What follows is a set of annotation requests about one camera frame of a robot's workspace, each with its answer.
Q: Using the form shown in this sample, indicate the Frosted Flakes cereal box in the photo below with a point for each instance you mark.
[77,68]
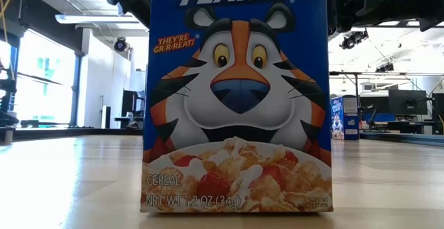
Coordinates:
[343,118]
[239,118]

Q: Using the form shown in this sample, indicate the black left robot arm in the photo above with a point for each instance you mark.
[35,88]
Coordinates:
[135,3]

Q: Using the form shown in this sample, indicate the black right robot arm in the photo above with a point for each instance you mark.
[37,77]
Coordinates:
[409,7]

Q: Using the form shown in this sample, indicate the black ceiling track spotlight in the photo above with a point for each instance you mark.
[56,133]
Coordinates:
[384,68]
[352,40]

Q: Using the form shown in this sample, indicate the black computer monitor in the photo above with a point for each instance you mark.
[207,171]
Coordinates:
[374,104]
[407,102]
[130,102]

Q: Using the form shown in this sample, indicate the white computer tower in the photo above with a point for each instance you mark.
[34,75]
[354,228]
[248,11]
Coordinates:
[106,117]

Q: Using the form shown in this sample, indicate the black equipment stand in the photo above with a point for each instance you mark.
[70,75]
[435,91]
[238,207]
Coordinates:
[7,100]

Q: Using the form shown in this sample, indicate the black ceiling dome camera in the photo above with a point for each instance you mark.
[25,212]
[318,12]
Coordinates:
[120,44]

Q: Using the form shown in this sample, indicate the black aluminium table frame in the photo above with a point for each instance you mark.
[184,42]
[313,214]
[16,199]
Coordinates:
[69,132]

